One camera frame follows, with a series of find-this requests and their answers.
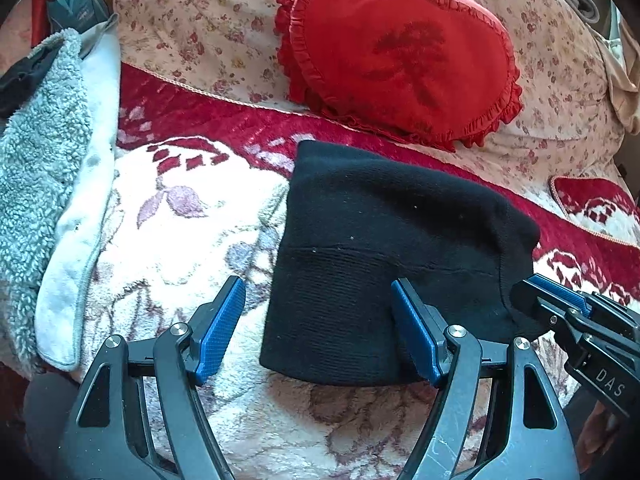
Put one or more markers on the person's right hand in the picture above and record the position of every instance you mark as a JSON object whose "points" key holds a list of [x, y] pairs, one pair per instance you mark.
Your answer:
{"points": [[595, 442]]}

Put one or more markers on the teal box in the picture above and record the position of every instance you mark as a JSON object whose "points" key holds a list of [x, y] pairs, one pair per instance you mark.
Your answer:
{"points": [[80, 15]]}

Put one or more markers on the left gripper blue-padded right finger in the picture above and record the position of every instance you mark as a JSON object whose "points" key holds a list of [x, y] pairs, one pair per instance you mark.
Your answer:
{"points": [[525, 435]]}

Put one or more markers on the floral beige pillow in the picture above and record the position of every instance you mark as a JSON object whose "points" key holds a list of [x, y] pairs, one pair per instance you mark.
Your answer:
{"points": [[568, 126]]}

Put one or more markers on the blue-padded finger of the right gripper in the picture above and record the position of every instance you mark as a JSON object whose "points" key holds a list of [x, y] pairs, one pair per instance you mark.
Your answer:
{"points": [[534, 308], [565, 289]]}

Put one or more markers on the black knit pants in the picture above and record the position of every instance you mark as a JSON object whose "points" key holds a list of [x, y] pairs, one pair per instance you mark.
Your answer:
{"points": [[355, 223]]}

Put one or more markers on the red and white plush blanket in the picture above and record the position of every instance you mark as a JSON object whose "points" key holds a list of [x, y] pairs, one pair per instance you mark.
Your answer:
{"points": [[199, 194]]}

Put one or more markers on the grey fleece-lined white jacket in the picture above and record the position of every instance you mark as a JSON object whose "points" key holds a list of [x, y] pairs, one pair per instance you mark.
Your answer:
{"points": [[57, 172]]}

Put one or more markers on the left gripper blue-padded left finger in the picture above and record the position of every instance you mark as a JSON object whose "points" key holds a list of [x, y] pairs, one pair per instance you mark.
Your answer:
{"points": [[108, 433]]}

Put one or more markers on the black garment on jacket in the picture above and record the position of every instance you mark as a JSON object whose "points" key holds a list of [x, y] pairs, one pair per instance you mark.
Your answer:
{"points": [[23, 78]]}

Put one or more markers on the red heart-shaped ruffled pillow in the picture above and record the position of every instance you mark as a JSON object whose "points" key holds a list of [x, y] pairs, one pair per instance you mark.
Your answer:
{"points": [[429, 72]]}

